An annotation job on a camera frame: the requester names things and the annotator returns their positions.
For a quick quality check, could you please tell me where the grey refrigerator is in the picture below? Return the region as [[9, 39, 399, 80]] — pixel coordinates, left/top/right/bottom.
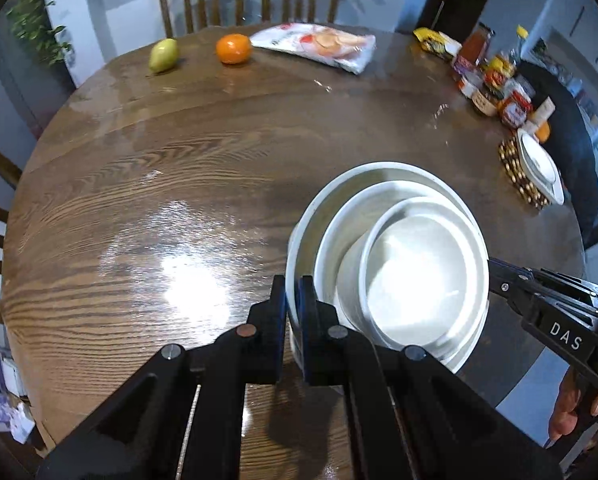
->
[[0, 15, 77, 141]]

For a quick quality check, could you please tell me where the cream carton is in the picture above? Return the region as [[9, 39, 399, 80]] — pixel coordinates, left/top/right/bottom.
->
[[526, 97, 556, 133]]

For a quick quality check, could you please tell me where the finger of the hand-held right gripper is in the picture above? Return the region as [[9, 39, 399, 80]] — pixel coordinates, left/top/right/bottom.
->
[[488, 258, 546, 314], [531, 268, 598, 311]]

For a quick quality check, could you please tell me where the person's right hand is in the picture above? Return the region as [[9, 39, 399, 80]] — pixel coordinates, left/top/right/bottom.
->
[[548, 369, 598, 442]]

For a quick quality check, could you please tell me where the yellow-capped oil bottle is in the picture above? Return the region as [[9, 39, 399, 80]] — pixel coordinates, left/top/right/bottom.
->
[[483, 25, 530, 98]]

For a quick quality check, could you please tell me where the green pear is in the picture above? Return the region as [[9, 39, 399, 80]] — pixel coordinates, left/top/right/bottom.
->
[[148, 38, 180, 75]]

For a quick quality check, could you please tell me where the brown sauce jar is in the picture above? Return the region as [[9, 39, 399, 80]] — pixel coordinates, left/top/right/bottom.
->
[[471, 87, 502, 117]]

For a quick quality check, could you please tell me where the white straight-sided bowl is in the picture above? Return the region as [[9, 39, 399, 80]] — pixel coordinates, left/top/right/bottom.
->
[[335, 196, 490, 351]]

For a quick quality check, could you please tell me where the large orange fruit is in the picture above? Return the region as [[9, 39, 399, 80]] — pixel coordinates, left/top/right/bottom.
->
[[215, 33, 253, 65]]

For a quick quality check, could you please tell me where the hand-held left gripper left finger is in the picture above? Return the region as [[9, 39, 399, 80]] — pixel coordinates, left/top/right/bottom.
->
[[36, 274, 288, 480]]

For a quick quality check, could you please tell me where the white snack bag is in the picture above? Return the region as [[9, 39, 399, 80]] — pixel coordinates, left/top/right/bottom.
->
[[249, 22, 377, 75]]

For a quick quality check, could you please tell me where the wooden beaded trivet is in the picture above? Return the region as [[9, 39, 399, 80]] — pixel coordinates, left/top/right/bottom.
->
[[498, 137, 551, 209]]

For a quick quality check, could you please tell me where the small white-lidded jar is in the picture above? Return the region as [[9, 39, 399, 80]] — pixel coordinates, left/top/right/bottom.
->
[[459, 71, 484, 98]]

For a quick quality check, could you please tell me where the yellow snack packet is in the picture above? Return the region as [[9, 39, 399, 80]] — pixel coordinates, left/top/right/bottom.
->
[[413, 27, 462, 57]]

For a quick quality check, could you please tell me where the white round bowl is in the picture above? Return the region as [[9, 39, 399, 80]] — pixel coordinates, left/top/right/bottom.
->
[[313, 181, 490, 366]]

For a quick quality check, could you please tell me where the trailing green plant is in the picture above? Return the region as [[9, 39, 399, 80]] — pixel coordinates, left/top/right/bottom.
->
[[6, 0, 74, 66]]

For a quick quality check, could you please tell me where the red chili sauce jar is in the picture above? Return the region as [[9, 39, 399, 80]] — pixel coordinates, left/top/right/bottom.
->
[[501, 91, 534, 127]]

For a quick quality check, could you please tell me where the white square plate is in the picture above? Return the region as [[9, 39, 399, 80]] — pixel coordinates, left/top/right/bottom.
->
[[516, 128, 566, 206]]

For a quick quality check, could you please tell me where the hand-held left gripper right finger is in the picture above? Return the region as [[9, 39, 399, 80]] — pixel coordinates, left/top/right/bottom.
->
[[298, 275, 564, 480]]

